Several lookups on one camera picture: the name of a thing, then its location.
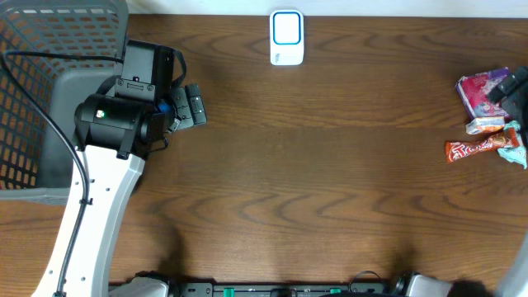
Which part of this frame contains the teal snack wrapper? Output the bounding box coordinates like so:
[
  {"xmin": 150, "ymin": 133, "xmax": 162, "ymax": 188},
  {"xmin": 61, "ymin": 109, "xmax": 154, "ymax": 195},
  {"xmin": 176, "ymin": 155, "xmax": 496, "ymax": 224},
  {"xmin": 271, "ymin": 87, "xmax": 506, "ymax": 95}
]
[{"xmin": 497, "ymin": 120, "xmax": 527, "ymax": 170}]

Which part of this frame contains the grey plastic mesh basket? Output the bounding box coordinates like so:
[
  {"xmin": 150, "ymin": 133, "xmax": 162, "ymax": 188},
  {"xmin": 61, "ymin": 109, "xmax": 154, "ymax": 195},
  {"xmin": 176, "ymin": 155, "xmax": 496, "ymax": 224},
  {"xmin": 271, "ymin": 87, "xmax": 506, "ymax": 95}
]
[{"xmin": 1, "ymin": 0, "xmax": 129, "ymax": 205}]

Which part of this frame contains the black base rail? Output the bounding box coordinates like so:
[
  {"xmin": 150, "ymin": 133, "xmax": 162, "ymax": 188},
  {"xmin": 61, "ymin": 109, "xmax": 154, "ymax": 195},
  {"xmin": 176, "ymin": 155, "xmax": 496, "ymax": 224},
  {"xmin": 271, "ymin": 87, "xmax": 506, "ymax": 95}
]
[{"xmin": 169, "ymin": 281, "xmax": 389, "ymax": 297}]

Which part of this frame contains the purple pink pad package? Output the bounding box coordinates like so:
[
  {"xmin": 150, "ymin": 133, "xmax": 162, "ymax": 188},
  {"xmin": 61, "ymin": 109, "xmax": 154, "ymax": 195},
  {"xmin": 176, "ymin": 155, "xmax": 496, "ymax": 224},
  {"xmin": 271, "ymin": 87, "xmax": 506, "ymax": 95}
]
[{"xmin": 455, "ymin": 67, "xmax": 510, "ymax": 119}]

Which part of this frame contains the small orange packet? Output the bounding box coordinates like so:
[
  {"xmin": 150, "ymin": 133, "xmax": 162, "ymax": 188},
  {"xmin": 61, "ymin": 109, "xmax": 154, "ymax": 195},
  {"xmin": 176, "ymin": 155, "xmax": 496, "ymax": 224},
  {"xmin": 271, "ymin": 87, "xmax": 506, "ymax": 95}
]
[{"xmin": 465, "ymin": 116, "xmax": 506, "ymax": 135}]

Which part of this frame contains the white barcode scanner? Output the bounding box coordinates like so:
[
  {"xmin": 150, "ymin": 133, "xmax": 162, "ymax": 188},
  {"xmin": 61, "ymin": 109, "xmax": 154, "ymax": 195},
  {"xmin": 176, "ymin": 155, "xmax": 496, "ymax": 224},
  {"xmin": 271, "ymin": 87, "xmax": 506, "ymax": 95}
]
[{"xmin": 269, "ymin": 9, "xmax": 304, "ymax": 66}]

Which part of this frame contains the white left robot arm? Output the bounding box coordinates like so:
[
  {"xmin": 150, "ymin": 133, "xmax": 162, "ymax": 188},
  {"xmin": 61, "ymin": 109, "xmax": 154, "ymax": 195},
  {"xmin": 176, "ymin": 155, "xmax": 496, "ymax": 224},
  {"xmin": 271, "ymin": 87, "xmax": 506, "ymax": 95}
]
[{"xmin": 33, "ymin": 146, "xmax": 145, "ymax": 296}]

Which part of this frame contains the red orange snack bar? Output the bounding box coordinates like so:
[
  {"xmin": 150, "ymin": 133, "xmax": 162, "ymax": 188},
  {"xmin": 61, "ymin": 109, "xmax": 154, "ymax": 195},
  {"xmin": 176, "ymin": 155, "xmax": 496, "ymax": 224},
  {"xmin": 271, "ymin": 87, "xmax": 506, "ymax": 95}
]
[{"xmin": 445, "ymin": 128, "xmax": 521, "ymax": 163}]

